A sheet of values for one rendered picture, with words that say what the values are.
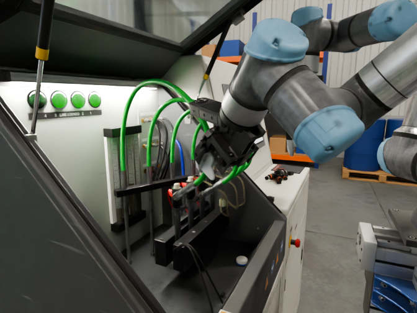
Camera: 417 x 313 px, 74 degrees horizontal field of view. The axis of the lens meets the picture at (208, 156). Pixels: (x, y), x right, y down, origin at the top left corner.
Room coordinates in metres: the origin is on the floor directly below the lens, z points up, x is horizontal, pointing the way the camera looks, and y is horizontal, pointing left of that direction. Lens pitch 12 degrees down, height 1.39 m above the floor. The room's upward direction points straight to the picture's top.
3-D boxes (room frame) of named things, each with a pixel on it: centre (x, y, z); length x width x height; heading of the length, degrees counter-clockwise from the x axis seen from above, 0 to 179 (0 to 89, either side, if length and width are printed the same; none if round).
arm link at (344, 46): (0.75, -0.34, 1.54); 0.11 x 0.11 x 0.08; 14
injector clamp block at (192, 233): (0.88, 0.04, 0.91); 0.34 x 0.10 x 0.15; 154
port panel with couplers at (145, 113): (1.10, 0.22, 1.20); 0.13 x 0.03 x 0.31; 154
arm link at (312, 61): (0.74, -0.24, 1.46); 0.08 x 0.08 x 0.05
